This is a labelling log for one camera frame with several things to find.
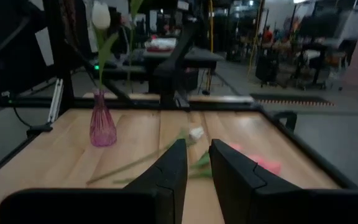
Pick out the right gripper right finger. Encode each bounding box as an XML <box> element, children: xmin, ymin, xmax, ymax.
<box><xmin>208</xmin><ymin>138</ymin><xmax>358</xmax><ymax>224</ymax></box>

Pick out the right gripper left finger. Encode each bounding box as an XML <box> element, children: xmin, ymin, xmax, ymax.
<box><xmin>0</xmin><ymin>138</ymin><xmax>188</xmax><ymax>224</ymax></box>

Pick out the person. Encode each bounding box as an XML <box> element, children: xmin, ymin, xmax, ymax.
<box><xmin>261</xmin><ymin>26</ymin><xmax>275</xmax><ymax>44</ymax></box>

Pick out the black aluminium table frame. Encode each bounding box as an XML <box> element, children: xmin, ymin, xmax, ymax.
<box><xmin>0</xmin><ymin>0</ymin><xmax>358</xmax><ymax>190</ymax></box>

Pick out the purple ribbed glass vase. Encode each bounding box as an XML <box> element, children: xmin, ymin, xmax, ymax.
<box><xmin>89</xmin><ymin>90</ymin><xmax>117</xmax><ymax>147</ymax></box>

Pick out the white metal bracket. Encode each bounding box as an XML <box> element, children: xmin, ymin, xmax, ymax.
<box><xmin>47</xmin><ymin>78</ymin><xmax>64</xmax><ymax>124</ymax></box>

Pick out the black rolling cart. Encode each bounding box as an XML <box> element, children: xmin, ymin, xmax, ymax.
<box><xmin>255</xmin><ymin>54</ymin><xmax>279</xmax><ymax>85</ymax></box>

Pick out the yellow pole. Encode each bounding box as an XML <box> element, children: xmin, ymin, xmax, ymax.
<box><xmin>208</xmin><ymin>0</ymin><xmax>214</xmax><ymax>94</ymax></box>

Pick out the black striped floor mat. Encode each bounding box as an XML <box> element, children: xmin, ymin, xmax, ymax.
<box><xmin>249</xmin><ymin>92</ymin><xmax>335</xmax><ymax>107</ymax></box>

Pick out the white artificial tulip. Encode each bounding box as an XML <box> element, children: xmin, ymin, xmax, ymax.
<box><xmin>85</xmin><ymin>126</ymin><xmax>205</xmax><ymax>186</ymax></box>
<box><xmin>91</xmin><ymin>0</ymin><xmax>120</xmax><ymax>93</ymax></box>

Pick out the pink artificial tulip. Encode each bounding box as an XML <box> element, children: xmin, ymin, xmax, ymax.
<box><xmin>112</xmin><ymin>151</ymin><xmax>283</xmax><ymax>185</ymax></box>

